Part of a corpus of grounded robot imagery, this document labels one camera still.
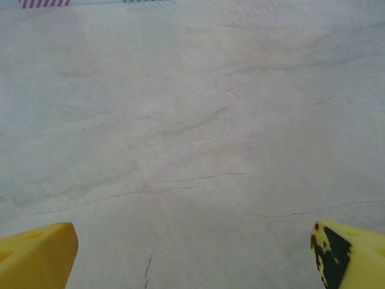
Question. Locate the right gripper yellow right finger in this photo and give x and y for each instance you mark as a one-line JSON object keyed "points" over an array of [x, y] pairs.
{"points": [[358, 259]]}

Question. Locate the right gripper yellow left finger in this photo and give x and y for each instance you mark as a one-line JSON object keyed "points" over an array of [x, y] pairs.
{"points": [[36, 256]]}

